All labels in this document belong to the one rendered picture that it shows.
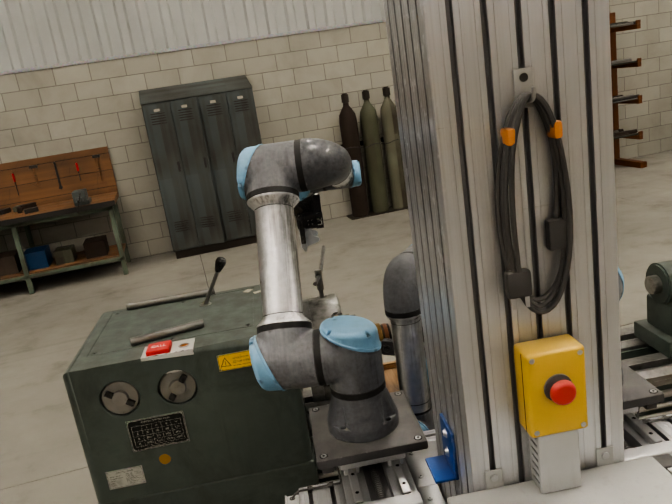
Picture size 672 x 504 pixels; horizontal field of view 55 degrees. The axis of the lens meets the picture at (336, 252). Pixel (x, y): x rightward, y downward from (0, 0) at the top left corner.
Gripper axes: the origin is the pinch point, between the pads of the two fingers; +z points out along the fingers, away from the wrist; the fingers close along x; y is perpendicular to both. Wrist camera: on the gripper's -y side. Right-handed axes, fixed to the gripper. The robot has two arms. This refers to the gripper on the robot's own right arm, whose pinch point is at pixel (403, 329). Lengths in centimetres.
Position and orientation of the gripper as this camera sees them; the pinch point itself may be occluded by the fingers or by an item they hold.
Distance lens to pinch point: 208.1
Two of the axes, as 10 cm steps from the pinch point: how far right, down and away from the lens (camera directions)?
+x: -1.5, -9.5, -2.6
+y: 9.8, -1.7, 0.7
